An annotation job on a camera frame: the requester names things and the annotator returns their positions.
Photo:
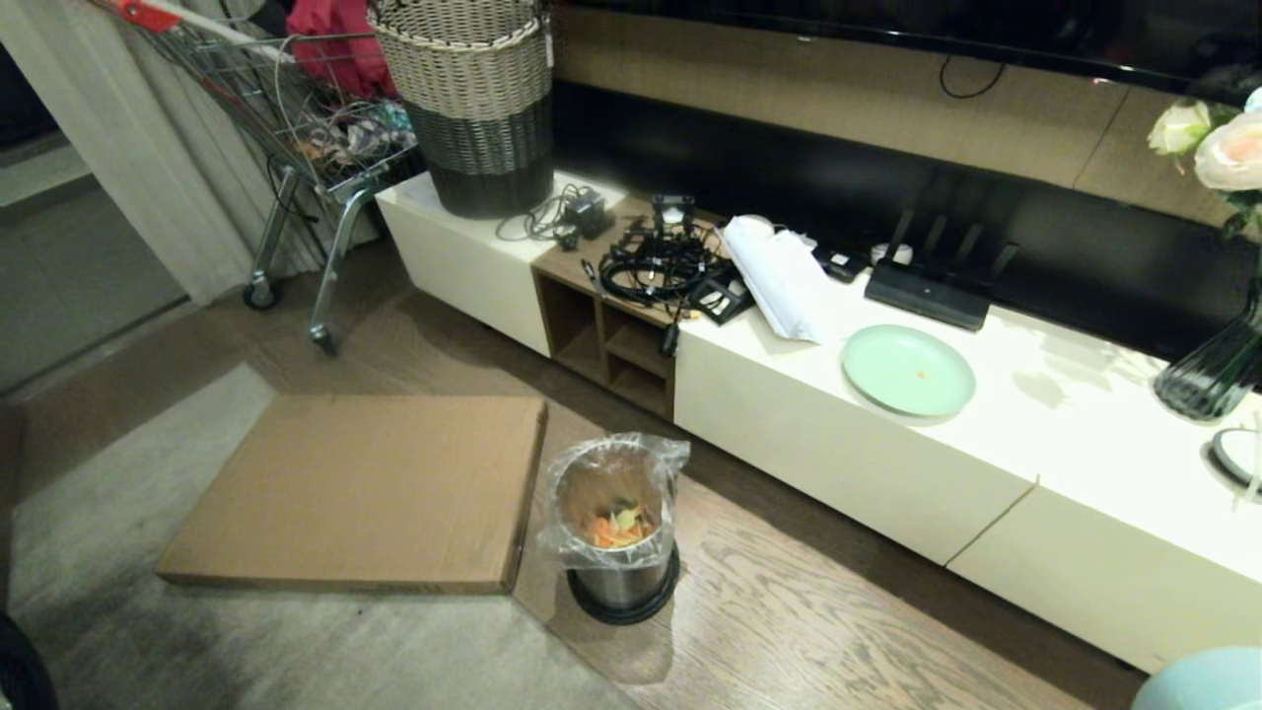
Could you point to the orange and green food scraps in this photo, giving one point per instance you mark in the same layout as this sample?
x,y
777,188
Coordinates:
x,y
618,528

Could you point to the clear plastic bin liner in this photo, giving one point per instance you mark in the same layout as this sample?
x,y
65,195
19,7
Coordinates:
x,y
577,537

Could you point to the steel trash bin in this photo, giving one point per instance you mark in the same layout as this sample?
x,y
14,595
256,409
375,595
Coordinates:
x,y
623,582

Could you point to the round dark rimmed dish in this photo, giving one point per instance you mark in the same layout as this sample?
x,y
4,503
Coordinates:
x,y
1237,456

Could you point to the wooden open shelf unit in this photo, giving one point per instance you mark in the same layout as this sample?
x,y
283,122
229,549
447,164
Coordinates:
x,y
616,340

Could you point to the black white remote device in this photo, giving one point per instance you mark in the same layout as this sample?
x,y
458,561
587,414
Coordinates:
x,y
723,299

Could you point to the black power adapter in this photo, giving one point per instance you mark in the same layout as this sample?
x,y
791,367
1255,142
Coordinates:
x,y
589,210

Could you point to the small black webcam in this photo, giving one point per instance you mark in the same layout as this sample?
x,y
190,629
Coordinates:
x,y
672,207

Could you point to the small black box device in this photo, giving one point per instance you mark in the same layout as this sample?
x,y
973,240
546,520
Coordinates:
x,y
841,264

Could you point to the green round plate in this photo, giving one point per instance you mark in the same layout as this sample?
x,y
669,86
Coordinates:
x,y
902,375

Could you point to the flat brown cardboard box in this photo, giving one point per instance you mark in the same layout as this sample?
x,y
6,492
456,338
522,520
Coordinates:
x,y
365,483

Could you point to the woven laundry basket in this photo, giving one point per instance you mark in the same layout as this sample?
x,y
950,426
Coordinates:
x,y
473,99

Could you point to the black wifi router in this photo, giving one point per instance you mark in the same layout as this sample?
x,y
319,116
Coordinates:
x,y
932,286

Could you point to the long white tv cabinet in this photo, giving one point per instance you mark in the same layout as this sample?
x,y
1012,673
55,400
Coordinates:
x,y
986,473

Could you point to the metal shopping cart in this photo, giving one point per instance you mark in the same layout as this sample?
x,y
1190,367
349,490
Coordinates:
x,y
325,138

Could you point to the red cloth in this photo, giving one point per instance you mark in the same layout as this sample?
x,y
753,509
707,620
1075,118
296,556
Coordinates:
x,y
340,44

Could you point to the black television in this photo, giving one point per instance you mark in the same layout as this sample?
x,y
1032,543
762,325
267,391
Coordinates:
x,y
986,30

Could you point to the beige curtain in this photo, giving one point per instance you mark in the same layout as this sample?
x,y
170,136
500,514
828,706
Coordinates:
x,y
148,148

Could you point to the dark glass vase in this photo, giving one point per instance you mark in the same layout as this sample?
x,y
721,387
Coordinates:
x,y
1218,370

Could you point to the white artificial rose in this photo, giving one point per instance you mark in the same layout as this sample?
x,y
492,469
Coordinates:
x,y
1179,128

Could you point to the pink artificial rose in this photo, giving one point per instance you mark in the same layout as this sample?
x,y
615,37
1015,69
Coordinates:
x,y
1232,150

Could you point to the light blue round object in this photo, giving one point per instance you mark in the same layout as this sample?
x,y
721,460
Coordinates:
x,y
1208,682

